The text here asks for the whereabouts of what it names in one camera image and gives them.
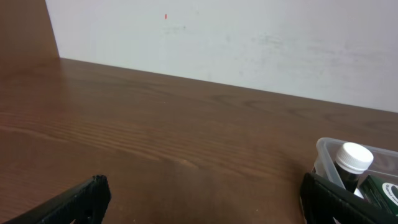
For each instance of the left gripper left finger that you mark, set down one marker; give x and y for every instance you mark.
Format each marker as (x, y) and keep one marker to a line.
(84, 203)

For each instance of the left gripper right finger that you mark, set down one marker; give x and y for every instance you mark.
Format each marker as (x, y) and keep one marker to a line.
(324, 202)

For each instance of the dark bottle white cap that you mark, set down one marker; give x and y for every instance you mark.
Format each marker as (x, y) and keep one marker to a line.
(351, 161)

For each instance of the clear plastic container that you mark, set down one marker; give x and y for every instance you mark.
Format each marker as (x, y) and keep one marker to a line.
(384, 164)

